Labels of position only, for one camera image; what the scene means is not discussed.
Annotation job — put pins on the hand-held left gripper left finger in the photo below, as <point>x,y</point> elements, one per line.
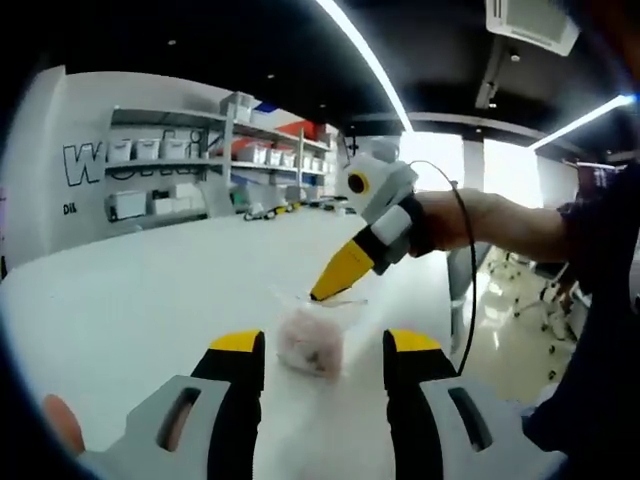
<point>200,425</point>

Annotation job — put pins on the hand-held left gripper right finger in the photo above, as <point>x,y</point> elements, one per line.
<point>425,425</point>

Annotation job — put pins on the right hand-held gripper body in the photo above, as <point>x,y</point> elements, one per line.
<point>390,200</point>

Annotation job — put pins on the clear resealable bag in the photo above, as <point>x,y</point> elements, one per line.
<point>312,340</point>

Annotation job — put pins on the person's right hand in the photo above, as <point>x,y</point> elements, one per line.
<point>460,220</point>

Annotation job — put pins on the person's left hand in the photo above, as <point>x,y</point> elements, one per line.
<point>62,422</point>

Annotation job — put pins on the black stand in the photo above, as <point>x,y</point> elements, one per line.
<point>352,150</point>

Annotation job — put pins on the yellow black tools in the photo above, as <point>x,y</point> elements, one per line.
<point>267,212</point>

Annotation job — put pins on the grey table leg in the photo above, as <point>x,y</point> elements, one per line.
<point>462,300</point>

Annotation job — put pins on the long ceiling light strip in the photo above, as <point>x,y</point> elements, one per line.
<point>370,55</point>

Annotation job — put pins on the grey metal shelving unit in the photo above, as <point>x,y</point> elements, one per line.
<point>227,150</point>

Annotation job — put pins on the short ceiling light strip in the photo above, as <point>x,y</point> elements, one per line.
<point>585,120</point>

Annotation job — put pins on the white ceiling air conditioner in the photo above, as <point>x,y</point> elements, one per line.
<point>532,25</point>

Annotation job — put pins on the row of white storage bins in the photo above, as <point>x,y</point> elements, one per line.
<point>150,148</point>

